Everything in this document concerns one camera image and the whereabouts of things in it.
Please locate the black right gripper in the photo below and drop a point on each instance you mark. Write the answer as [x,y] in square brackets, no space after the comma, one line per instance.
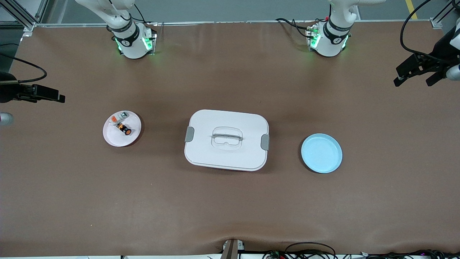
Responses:
[8,91]

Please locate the metal table edge bracket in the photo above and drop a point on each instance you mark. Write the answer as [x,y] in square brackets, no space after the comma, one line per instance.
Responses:
[231,248]

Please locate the orange and black push-button switch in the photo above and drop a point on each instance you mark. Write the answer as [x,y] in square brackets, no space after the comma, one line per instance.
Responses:
[125,129]

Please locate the white circuit breaker orange lever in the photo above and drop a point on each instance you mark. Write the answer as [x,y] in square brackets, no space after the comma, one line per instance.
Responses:
[118,118]

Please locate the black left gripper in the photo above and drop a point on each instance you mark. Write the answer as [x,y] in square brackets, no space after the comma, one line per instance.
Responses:
[441,51]

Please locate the pink round plate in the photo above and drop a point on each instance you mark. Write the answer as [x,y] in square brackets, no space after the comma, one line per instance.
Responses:
[120,138]

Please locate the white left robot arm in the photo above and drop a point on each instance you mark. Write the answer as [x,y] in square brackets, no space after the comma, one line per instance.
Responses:
[334,36]

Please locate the aluminium frame profile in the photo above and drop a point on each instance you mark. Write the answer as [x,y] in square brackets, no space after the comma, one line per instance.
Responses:
[440,18]
[21,16]

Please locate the blue round plate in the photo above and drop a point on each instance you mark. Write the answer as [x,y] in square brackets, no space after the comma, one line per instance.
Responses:
[321,154]

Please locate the white lidded storage box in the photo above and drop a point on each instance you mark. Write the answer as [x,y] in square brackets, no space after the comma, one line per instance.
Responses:
[226,151]

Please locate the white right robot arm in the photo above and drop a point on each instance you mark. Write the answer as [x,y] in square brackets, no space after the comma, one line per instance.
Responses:
[133,46]

